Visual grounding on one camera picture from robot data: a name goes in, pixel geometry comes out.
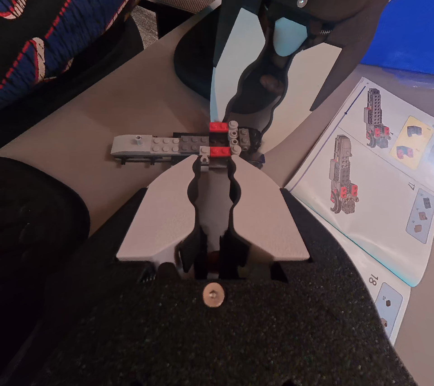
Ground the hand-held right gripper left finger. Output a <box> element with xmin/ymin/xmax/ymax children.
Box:
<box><xmin>115</xmin><ymin>154</ymin><xmax>204</xmax><ymax>273</ymax></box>

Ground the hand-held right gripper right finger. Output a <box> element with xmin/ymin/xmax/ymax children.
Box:
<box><xmin>228</xmin><ymin>155</ymin><xmax>311</xmax><ymax>271</ymax></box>

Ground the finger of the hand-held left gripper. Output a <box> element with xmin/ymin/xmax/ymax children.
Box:
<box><xmin>210</xmin><ymin>7</ymin><xmax>267</xmax><ymax>123</ymax></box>
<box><xmin>249</xmin><ymin>44</ymin><xmax>342</xmax><ymax>158</ymax></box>

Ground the grey red toy brick model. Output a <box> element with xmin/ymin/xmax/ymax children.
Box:
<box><xmin>110</xmin><ymin>120</ymin><xmax>267</xmax><ymax>169</ymax></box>

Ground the person's left hand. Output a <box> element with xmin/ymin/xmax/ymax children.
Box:
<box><xmin>259</xmin><ymin>54</ymin><xmax>288</xmax><ymax>94</ymax></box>

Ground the grey mesh office chair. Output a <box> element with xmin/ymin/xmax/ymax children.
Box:
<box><xmin>130</xmin><ymin>0</ymin><xmax>221</xmax><ymax>49</ymax></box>

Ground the large blue plastic bin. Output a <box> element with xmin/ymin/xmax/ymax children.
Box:
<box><xmin>359</xmin><ymin>0</ymin><xmax>434</xmax><ymax>75</ymax></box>

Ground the open instruction booklet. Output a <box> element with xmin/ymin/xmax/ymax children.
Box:
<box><xmin>285</xmin><ymin>77</ymin><xmax>434</xmax><ymax>346</ymax></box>

